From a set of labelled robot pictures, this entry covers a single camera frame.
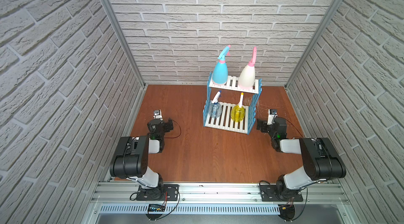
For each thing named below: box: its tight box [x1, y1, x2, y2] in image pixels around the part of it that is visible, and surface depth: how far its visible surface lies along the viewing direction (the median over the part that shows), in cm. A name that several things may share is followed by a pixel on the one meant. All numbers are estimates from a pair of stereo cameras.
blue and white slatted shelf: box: [203, 72, 262, 135], surface depth 97 cm
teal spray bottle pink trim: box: [211, 44, 231, 86], surface depth 78 cm
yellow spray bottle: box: [230, 92, 246, 123], surface depth 102 cm
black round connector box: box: [278, 204, 296, 222], surface depth 72 cm
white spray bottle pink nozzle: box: [237, 46, 257, 90], surface depth 78 cm
